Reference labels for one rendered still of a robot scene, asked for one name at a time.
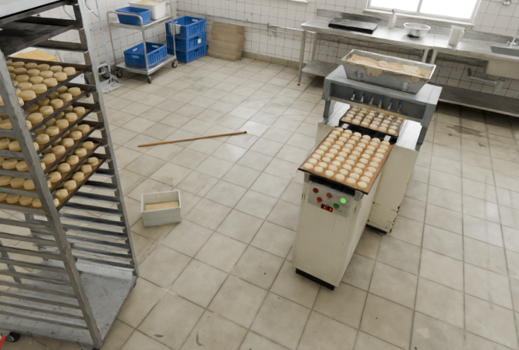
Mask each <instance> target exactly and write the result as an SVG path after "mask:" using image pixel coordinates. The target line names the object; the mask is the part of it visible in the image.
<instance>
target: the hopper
mask: <svg viewBox="0 0 519 350"><path fill-rule="evenodd" d="M352 57H354V58H355V59H365V60H367V61H369V62H373V61H375V62H376V61H378V62H380V61H385V62H386V63H387V64H388V65H393V66H400V67H403V66H404V65H407V66H411V67H413V66H414V67H415V66H417V67H418V68H421V70H422V71H424V70H425V71H426V72H429V73H431V74H430V75H429V76H428V78H425V77H421V76H415V75H411V74H407V73H400V72H397V71H393V70H387V69H382V68H378V67H375V66H368V65H364V64H360V63H353V62H350V61H351V59H352ZM372 57H373V58H372ZM341 62H342V64H343V67H344V71H345V73H346V76H347V78H348V79H350V80H357V81H360V82H363V83H370V84H373V85H376V86H380V87H386V88H389V89H393V90H399V91H403V92H406V93H412V94H417V93H418V92H419V91H420V90H421V89H422V87H423V86H424V85H425V84H426V83H427V81H428V80H429V79H430V78H431V76H432V74H433V71H434V69H435V68H436V66H434V65H430V64H426V63H419V62H415V61H411V60H407V59H399V58H395V57H391V56H384V55H380V54H376V53H369V52H365V51H361V50H356V49H353V50H352V51H350V53H349V54H347V55H346V56H345V57H343V58H342V59H341Z"/></svg>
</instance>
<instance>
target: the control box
mask: <svg viewBox="0 0 519 350"><path fill-rule="evenodd" d="M314 188H316V189H318V193H315V192H314V191H313V189H314ZM328 193H330V194H332V197H331V198H328V197H327V194H328ZM318 197H320V198H321V199H322V201H321V202H318V201H317V198H318ZM341 199H345V200H346V203H342V202H341ZM352 199H353V196H352V195H349V194H346V193H343V192H340V191H338V190H335V189H332V188H329V187H327V186H324V185H321V184H318V183H316V182H312V183H311V184H310V189H309V194H308V199H307V203H310V204H311V205H314V206H317V207H319V208H322V207H323V205H324V206H325V207H323V208H325V210H327V211H328V210H330V209H331V211H329V212H332V213H335V214H338V215H339V216H343V217H345V218H347V217H348V213H349V211H350V208H351V202H352ZM334 204H338V205H339V208H338V209H336V208H334ZM328 207H330V208H328ZM323 208H322V209H323Z"/></svg>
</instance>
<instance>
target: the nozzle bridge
mask: <svg viewBox="0 0 519 350"><path fill-rule="evenodd" d="M354 89H356V90H355V98H354V100H351V97H352V94H353V92H354ZM441 90H442V87H436V86H433V85H429V84H425V85H424V86H423V87H422V89H421V90H420V91H419V92H418V93H417V94H412V93H406V92H403V91H399V90H393V89H389V88H386V87H380V86H376V85H373V84H370V83H363V82H360V81H357V80H350V79H348V78H347V76H346V73H345V71H344V67H343V66H342V65H340V66H339V67H338V68H337V69H336V70H334V71H333V72H332V73H330V74H329V75H328V76H327V77H325V79H324V88H323V93H322V98H321V99H322V100H326V101H325V106H324V115H323V117H329V116H330V115H331V114H332V113H333V111H334V103H335V101H337V102H341V103H344V104H349V105H352V106H356V107H360V108H364V109H367V110H373V111H376V112H379V113H382V114H387V115H391V116H393V117H399V118H402V119H406V120H409V121H414V122H417V123H420V126H422V127H421V130H420V132H419V136H418V139H417V142H416V143H417V144H422V143H423V141H424V138H425V136H426V132H427V130H428V127H429V124H430V122H431V119H432V117H433V113H434V110H435V108H436V105H437V102H438V99H439V95H440V94H441ZM364 91H365V92H364ZM363 92H364V94H365V95H364V96H365V97H364V100H363V103H360V101H361V95H362V94H363ZM373 93H374V95H373V102H372V105H369V101H370V98H371V96H372V94H373ZM383 95H384V97H383V99H382V106H381V107H378V103H379V101H380V99H381V97H382V96H383ZM392 98H393V99H392ZM391 99H392V106H391V110H388V109H387V108H388V104H389V102H390V100H391ZM402 100H403V102H402ZM400 102H402V107H401V110H400V112H399V113H398V112H397V109H398V105H399V103H400Z"/></svg>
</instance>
